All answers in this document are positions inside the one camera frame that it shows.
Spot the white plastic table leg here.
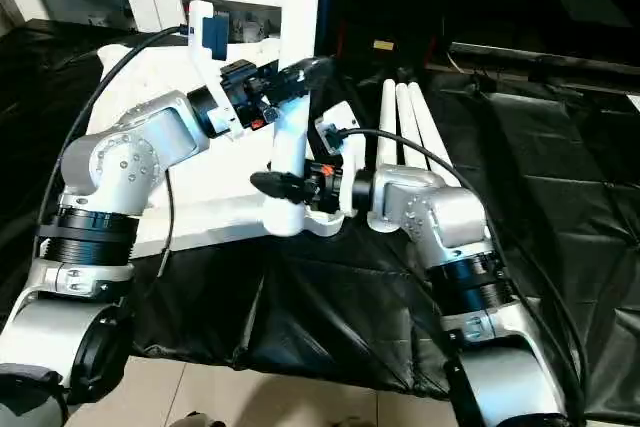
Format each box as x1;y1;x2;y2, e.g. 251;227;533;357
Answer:
376;79;402;167
258;0;325;239
395;80;437;172
407;79;465;184

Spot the white plastic table top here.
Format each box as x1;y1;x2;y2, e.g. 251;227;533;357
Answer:
93;35;347;259

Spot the black plastic mat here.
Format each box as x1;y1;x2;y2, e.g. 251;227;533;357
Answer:
0;16;640;423

